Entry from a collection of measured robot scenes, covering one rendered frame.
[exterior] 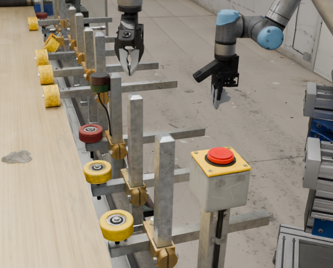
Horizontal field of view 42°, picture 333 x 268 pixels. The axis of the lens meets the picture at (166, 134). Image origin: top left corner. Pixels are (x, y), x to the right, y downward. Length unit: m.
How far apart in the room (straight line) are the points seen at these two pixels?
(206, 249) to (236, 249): 1.64
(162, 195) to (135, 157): 0.25
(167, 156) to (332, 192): 0.50
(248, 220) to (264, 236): 1.30
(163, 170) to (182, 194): 1.80
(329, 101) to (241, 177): 1.03
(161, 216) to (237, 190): 0.37
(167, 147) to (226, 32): 0.71
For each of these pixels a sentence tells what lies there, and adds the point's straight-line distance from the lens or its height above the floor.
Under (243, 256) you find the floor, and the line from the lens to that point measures 2.34.
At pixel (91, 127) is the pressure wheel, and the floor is 0.91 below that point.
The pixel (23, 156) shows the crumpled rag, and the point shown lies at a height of 0.92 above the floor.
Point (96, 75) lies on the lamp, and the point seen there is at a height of 1.11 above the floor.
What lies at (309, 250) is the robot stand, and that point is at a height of 0.21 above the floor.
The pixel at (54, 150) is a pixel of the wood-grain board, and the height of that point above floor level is 0.90.
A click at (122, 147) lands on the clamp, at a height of 0.87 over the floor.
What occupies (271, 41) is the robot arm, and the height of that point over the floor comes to 1.21.
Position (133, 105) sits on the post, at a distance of 1.12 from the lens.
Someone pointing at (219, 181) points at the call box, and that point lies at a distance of 0.63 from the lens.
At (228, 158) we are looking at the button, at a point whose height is 1.23.
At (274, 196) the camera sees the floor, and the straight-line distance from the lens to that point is 2.82.
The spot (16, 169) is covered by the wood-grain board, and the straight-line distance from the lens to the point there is 1.29.
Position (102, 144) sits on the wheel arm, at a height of 0.85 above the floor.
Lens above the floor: 1.54
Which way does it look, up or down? 27 degrees down
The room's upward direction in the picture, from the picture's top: 2 degrees clockwise
